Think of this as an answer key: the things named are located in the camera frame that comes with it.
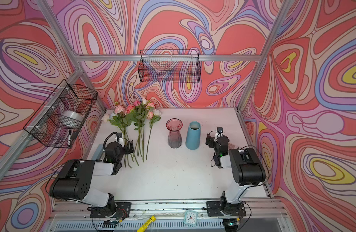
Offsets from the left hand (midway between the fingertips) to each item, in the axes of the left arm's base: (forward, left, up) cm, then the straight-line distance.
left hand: (126, 141), depth 94 cm
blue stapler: (-8, +16, -1) cm, 19 cm away
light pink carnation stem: (+5, -13, -6) cm, 15 cm away
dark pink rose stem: (+15, -5, -2) cm, 16 cm away
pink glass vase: (+4, -32, +11) cm, 34 cm away
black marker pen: (-11, +21, +19) cm, 30 cm away
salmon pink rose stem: (+26, +3, -1) cm, 27 cm away
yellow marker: (-44, -19, -5) cm, 48 cm away
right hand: (+4, -59, -1) cm, 59 cm away
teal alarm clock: (-42, -40, -5) cm, 58 cm away
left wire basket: (-5, +24, +27) cm, 36 cm away
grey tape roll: (-1, +20, +26) cm, 33 cm away
